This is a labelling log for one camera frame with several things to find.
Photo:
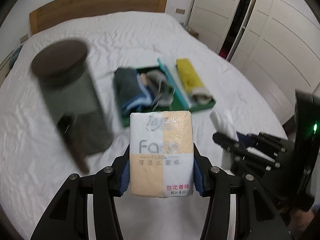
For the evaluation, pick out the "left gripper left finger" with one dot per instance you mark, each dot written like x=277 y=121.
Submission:
x=66 y=216

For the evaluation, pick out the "right wooden nightstand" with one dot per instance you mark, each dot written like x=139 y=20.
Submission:
x=193 y=33

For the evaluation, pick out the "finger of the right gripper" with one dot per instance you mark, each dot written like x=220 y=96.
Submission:
x=236 y=148
x=265 y=143

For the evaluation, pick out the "yellow rolled cloth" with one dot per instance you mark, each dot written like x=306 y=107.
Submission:
x=192 y=83

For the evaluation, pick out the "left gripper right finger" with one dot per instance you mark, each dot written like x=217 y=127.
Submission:
x=238 y=206

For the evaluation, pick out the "wooden headboard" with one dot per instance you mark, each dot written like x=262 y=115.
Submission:
x=59 y=11

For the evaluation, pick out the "clear zip bag blue edge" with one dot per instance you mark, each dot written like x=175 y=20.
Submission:
x=167 y=65

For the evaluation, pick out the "face tissue pack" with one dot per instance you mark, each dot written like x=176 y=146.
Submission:
x=161 y=154

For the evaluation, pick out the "white tissue pack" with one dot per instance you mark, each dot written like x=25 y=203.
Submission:
x=223 y=123

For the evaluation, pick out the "dark grey lidded jug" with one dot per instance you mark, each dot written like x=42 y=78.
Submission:
x=72 y=100

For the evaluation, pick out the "white bed sheet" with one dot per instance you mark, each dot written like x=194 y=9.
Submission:
x=34 y=162

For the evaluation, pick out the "teal cloth on nightstand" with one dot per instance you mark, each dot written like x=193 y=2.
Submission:
x=14 y=56

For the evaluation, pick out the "grey folded cloth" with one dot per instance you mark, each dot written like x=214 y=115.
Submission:
x=157 y=84

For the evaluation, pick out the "white wardrobe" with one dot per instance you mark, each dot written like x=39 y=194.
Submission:
x=274 y=43

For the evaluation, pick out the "green tray box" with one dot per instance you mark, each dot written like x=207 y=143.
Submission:
x=175 y=106

